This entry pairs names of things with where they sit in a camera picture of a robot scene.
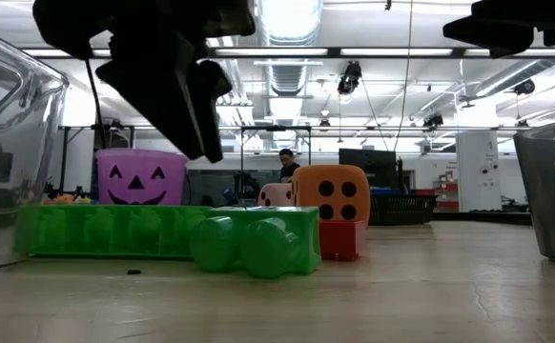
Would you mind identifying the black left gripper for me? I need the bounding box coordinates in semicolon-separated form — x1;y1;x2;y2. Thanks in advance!
93;0;257;165

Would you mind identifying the pink foam die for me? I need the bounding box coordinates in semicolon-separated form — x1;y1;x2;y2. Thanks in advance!
257;182;294;208

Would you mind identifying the long green toy block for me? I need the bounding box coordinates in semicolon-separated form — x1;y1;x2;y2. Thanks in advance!
13;203;215;261

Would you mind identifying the orange foam die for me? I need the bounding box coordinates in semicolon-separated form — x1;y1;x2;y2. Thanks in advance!
291;164;372;226

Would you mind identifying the short green toy block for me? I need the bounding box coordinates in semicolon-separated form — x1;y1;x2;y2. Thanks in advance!
190;205;322;280

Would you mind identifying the red toy block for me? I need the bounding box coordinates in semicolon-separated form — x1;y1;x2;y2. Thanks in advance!
318;219;367;262

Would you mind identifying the black ceiling spotlight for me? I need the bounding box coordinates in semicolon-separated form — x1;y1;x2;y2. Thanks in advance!
514;77;537;96

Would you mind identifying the purple jack-o-lantern bucket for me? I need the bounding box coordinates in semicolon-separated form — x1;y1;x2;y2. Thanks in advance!
94;148;189;207

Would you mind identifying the black ceiling fixture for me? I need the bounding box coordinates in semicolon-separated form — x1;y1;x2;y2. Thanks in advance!
421;112;445;131

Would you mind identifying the person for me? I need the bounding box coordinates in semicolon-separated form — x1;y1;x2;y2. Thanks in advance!
277;148;302;184

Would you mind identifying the white pillar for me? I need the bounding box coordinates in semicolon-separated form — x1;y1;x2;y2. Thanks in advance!
455;130;504;212

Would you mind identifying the colourful toy pile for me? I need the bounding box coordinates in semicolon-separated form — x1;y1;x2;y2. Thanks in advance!
42;192;98;207

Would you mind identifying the black monitor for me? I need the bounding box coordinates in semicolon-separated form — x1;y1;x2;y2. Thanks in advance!
338;148;399;190

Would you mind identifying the red storage shelf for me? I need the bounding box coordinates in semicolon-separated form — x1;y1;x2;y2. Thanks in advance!
432;171;460;211

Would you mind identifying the grey plastic bin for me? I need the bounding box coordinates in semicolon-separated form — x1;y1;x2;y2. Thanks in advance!
513;115;555;266

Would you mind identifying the black mesh basket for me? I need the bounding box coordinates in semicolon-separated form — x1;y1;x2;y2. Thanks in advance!
369;193;439;227

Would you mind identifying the clear plastic bin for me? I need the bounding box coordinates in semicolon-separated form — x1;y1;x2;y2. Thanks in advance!
0;23;71;273

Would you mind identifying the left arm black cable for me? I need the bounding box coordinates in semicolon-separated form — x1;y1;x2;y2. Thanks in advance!
84;57;107;150

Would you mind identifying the distant black metal frame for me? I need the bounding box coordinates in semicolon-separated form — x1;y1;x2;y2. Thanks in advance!
57;123;555;192

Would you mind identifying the silver ventilation duct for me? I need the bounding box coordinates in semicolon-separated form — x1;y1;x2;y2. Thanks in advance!
257;0;325;96

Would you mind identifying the black hanging ceiling camera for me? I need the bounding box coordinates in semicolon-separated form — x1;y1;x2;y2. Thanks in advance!
336;60;363;96

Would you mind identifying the black aluminium table frame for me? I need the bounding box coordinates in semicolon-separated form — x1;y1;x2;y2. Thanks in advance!
432;211;534;226

